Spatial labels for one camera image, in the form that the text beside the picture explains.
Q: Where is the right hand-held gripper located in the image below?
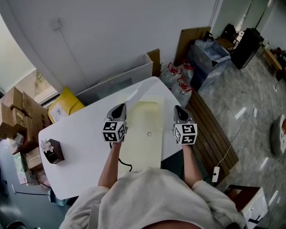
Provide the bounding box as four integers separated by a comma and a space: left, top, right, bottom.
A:
173, 105, 198, 146

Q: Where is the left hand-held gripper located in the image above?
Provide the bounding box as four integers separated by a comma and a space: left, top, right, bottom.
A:
102, 103, 129, 143

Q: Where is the white sheet of paper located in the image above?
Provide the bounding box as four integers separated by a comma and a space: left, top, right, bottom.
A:
121, 104, 163, 173

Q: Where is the person's left forearm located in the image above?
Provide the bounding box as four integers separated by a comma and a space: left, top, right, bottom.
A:
97, 141, 123, 188

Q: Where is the person's right forearm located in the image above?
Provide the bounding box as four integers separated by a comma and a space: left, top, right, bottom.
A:
182, 144, 204, 189

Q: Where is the dark wooden slatted bench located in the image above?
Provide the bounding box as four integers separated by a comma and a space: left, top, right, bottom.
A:
185, 89, 239, 186

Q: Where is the white leaning panel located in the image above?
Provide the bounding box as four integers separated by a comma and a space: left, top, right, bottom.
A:
75, 53, 154, 106

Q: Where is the dark green chair seat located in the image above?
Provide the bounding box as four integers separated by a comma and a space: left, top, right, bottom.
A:
161, 149, 189, 179

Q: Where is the yellow bin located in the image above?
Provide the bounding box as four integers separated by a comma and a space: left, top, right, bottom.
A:
48, 87, 86, 124

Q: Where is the brown cardboard piece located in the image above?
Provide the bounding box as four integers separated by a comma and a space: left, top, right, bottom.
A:
146, 48, 162, 77

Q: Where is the plastic-wrapped blue pallet stack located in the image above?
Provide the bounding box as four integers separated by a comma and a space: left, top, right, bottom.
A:
187, 39, 232, 92

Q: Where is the white power strip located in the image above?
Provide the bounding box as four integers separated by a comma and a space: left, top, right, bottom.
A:
212, 166, 221, 183

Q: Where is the brown wooden box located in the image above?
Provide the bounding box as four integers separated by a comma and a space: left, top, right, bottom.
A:
43, 138, 65, 165

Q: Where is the white artificial flower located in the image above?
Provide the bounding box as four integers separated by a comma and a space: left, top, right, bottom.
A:
40, 139, 54, 153

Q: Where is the brown wooden board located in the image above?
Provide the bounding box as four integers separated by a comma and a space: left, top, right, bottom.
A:
174, 27, 212, 66

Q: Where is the person's beige sweatshirt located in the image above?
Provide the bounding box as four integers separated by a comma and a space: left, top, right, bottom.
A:
59, 167, 246, 229

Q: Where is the black chair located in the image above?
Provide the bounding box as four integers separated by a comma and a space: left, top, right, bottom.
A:
220, 23, 239, 50

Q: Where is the black cabinet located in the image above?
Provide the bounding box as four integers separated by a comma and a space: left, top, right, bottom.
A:
230, 28, 265, 70

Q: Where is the grey white orange cushion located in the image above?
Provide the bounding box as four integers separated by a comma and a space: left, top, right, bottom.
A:
270, 114, 286, 156

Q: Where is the stack of cardboard boxes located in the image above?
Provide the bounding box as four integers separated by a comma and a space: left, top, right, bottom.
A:
0, 86, 51, 172

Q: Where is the green white carton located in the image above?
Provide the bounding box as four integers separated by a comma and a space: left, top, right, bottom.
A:
13, 151, 29, 185

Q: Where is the light wooden side table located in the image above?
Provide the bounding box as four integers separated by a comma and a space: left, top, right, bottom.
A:
261, 47, 283, 74

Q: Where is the white small cabinet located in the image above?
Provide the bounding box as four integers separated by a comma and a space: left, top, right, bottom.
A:
240, 187, 269, 229

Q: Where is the clear water jug red handle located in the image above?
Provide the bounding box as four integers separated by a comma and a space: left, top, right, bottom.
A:
181, 60, 195, 83
171, 76, 194, 107
160, 62, 183, 88

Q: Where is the black cable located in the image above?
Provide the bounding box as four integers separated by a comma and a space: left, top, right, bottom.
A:
109, 142, 133, 173

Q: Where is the white power cable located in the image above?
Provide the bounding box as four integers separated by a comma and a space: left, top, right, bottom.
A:
216, 112, 255, 168

